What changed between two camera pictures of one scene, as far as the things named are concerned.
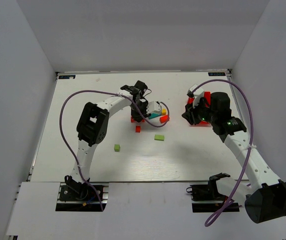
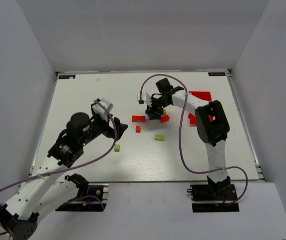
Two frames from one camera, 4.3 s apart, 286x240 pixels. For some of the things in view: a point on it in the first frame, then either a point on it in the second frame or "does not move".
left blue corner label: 67,77 does not move
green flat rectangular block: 159,137 does not move
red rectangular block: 164,118 does not move
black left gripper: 138,113 to 111,129
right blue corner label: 216,74 does not move
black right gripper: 189,114 to 153,110
